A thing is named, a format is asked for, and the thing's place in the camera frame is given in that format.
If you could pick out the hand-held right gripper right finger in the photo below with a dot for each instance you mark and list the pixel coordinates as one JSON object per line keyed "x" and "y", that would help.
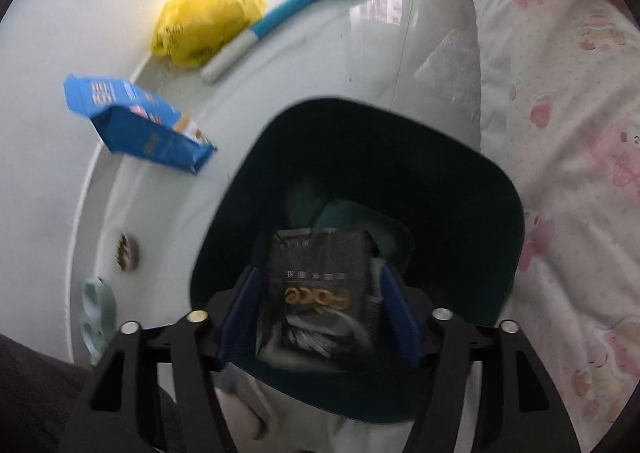
{"x": 400, "y": 313}

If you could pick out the pink print duvet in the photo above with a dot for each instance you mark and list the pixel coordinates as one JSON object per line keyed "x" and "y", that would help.
{"x": 575, "y": 108}

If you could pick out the yellow plastic bag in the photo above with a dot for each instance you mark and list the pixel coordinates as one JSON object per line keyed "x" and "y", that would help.
{"x": 200, "y": 28}

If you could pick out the small brown round brush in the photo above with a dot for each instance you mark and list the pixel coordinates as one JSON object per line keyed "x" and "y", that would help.
{"x": 125, "y": 250}

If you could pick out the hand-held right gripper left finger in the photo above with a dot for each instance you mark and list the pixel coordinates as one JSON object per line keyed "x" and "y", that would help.
{"x": 240, "y": 318}

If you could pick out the black snack packet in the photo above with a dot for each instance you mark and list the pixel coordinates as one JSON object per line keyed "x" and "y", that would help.
{"x": 320, "y": 293}

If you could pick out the blue paper packet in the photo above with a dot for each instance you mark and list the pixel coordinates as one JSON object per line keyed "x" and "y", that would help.
{"x": 145, "y": 133}

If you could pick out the blue dinosaur grabber toy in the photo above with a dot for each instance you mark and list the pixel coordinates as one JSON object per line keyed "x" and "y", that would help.
{"x": 300, "y": 0}

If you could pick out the mint green slipper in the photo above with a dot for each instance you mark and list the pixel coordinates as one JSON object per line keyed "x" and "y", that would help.
{"x": 97, "y": 318}

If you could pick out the dark teal trash bin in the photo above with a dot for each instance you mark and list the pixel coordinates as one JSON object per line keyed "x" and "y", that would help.
{"x": 375, "y": 158}

